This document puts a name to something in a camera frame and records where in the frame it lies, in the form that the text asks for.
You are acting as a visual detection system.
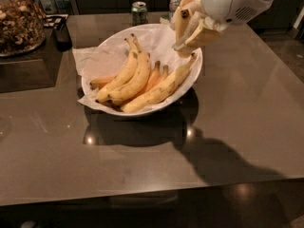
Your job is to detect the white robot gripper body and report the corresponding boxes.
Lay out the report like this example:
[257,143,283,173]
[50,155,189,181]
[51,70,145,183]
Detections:
[200,0,273,25]

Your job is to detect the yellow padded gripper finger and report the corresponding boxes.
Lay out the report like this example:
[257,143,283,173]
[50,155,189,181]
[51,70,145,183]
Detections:
[170,0,202,29]
[172,11,228,58]

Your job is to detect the large front yellow banana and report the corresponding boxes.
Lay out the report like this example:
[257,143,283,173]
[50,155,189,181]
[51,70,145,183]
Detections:
[175,9,192,41]

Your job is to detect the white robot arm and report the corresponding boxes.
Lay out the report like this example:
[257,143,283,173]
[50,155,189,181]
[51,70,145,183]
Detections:
[171,0,274,57]

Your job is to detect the right yellow banana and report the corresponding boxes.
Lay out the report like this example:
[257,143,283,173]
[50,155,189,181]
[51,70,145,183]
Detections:
[121,53,197,113]

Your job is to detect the orange banana underneath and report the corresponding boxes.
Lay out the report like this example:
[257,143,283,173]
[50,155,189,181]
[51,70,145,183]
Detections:
[135,61,168,98]

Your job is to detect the white bowl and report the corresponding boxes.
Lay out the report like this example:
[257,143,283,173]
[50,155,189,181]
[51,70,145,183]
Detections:
[80,23,203,118]

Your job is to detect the top yellow banana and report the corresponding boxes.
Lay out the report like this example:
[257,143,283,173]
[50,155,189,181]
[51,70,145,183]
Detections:
[96,38,138,103]

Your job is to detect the small orange banana left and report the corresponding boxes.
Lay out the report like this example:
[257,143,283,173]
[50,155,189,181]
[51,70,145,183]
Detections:
[89,76,114,89]

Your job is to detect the green soda can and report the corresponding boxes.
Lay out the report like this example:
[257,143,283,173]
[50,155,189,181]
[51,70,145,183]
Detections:
[131,1,148,26]

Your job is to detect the white paper liner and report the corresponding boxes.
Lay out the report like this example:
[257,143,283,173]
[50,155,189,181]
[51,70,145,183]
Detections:
[71,23,198,116]

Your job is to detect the small dark cup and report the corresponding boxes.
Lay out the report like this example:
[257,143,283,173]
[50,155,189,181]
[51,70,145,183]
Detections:
[53,19,72,51]

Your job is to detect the black box stand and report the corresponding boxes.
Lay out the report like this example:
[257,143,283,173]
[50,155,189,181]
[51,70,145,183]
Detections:
[0,28,63,93]

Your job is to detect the glass jar of nuts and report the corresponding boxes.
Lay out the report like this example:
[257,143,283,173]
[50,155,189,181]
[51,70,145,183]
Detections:
[0,0,46,57]

